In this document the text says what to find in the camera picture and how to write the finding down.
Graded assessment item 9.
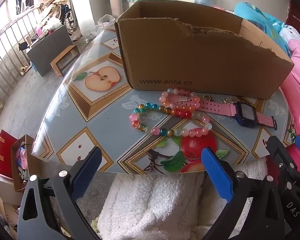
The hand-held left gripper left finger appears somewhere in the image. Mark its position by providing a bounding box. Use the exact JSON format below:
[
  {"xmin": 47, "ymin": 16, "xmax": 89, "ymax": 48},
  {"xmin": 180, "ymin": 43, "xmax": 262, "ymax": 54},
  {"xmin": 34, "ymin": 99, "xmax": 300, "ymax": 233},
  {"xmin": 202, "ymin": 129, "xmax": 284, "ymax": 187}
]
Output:
[{"xmin": 16, "ymin": 146, "xmax": 103, "ymax": 240}]

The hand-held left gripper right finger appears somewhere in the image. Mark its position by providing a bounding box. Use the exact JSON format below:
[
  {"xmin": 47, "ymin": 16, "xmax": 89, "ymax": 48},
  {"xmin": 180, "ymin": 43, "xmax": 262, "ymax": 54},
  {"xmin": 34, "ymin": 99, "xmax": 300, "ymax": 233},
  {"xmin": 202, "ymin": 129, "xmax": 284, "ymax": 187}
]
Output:
[{"xmin": 201, "ymin": 147, "xmax": 285, "ymax": 240}]

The pink strap smart watch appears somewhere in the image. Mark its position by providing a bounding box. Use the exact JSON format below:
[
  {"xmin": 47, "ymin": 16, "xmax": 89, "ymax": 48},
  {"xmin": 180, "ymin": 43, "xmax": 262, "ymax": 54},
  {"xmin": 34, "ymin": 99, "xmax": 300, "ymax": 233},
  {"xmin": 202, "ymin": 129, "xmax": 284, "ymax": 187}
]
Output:
[{"xmin": 174, "ymin": 94, "xmax": 278, "ymax": 129}]

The multicolour glass bead bracelet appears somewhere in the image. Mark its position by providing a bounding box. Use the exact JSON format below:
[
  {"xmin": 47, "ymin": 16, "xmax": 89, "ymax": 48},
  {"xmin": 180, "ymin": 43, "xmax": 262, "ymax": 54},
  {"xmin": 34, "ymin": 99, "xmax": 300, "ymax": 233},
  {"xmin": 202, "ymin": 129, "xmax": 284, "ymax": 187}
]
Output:
[{"xmin": 129, "ymin": 102, "xmax": 212, "ymax": 138}]

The pink bead bracelet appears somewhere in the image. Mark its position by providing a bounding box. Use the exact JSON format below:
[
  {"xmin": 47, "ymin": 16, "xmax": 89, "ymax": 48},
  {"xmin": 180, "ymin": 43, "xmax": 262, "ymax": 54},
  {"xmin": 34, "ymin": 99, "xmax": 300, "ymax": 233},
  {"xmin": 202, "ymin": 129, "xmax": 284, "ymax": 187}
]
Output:
[{"xmin": 159, "ymin": 88, "xmax": 203, "ymax": 119}]

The torn brown cardboard box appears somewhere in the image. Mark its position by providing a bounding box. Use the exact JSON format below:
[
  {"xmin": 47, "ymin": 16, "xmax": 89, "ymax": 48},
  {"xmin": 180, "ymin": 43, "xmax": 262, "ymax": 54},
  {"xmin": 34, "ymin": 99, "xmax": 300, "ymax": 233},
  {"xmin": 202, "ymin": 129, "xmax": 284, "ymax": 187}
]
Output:
[{"xmin": 114, "ymin": 0, "xmax": 295, "ymax": 100}]

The pink leaf print blanket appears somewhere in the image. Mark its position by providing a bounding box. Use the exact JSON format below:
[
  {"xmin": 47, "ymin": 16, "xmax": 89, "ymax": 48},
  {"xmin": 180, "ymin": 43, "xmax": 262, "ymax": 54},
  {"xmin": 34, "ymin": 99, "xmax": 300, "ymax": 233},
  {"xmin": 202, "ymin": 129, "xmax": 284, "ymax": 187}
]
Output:
[{"xmin": 280, "ymin": 66, "xmax": 300, "ymax": 170}]

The white fleece cloth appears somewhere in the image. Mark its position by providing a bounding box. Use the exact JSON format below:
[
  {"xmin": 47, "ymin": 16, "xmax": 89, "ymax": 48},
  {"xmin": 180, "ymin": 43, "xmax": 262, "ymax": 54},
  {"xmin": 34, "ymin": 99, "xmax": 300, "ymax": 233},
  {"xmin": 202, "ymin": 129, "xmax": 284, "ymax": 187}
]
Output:
[{"xmin": 91, "ymin": 159, "xmax": 273, "ymax": 240}]

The open brown carton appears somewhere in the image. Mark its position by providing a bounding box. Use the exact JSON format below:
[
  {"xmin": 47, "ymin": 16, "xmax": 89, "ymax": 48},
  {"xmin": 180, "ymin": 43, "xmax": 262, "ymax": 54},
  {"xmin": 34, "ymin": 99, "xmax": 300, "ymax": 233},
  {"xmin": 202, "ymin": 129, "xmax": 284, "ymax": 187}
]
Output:
[{"xmin": 10, "ymin": 134, "xmax": 35, "ymax": 193}]

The red gift bag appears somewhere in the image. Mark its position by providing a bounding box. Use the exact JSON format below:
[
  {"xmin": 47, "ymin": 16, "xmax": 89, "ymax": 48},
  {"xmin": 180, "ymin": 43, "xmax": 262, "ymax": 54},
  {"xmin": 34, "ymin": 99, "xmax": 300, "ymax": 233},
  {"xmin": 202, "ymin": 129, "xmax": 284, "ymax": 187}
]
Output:
[{"xmin": 0, "ymin": 129, "xmax": 20, "ymax": 179}]

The wooden stool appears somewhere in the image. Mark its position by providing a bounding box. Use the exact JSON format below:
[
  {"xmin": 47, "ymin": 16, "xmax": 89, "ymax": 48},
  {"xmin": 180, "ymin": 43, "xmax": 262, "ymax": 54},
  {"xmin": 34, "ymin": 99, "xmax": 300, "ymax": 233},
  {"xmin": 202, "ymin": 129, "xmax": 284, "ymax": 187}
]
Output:
[{"xmin": 50, "ymin": 45, "xmax": 80, "ymax": 77}]

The dark wooden headboard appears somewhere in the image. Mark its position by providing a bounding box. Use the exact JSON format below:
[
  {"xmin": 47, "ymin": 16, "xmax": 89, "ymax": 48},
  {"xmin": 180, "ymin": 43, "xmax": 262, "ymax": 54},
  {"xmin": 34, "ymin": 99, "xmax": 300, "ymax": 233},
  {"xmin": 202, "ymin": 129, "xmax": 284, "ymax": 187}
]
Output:
[{"xmin": 285, "ymin": 0, "xmax": 300, "ymax": 43}]

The grey cabinet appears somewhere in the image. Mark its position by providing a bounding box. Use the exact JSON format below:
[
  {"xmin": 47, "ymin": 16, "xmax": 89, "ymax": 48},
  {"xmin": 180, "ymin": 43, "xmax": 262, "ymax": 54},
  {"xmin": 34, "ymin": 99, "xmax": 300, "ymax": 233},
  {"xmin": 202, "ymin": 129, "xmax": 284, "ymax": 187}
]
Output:
[{"xmin": 26, "ymin": 24, "xmax": 73, "ymax": 77}]

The blue quilt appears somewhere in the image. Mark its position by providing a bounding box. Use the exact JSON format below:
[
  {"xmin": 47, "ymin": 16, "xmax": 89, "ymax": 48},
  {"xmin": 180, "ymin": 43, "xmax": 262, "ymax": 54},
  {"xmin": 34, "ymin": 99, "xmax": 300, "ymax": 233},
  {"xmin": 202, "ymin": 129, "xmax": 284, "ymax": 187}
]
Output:
[{"xmin": 234, "ymin": 2, "xmax": 294, "ymax": 58}]

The white plastic bag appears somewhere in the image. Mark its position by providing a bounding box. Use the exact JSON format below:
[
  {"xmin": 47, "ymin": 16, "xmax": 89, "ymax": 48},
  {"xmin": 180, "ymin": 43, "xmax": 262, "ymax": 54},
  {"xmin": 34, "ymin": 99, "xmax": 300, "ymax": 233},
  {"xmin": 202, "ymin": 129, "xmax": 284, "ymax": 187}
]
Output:
[{"xmin": 97, "ymin": 14, "xmax": 115, "ymax": 26}]

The wheelchair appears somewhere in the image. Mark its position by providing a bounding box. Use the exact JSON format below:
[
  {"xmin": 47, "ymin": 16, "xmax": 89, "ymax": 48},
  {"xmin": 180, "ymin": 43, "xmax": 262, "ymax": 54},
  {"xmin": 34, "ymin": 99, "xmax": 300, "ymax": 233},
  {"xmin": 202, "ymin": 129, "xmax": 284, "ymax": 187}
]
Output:
[{"xmin": 59, "ymin": 4, "xmax": 78, "ymax": 35}]

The metal railing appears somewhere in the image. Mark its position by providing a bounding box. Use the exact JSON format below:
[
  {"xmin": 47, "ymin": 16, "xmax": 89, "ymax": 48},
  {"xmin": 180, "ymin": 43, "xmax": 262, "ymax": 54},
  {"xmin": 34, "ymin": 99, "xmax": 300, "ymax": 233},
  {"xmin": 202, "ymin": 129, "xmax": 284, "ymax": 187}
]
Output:
[{"xmin": 0, "ymin": 4, "xmax": 44, "ymax": 110}]

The pile of clothes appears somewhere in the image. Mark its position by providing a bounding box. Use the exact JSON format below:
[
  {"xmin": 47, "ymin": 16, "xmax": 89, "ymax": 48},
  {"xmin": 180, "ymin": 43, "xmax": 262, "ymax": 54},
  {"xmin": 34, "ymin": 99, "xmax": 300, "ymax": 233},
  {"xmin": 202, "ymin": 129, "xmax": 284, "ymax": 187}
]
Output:
[{"xmin": 39, "ymin": 0, "xmax": 69, "ymax": 27}]

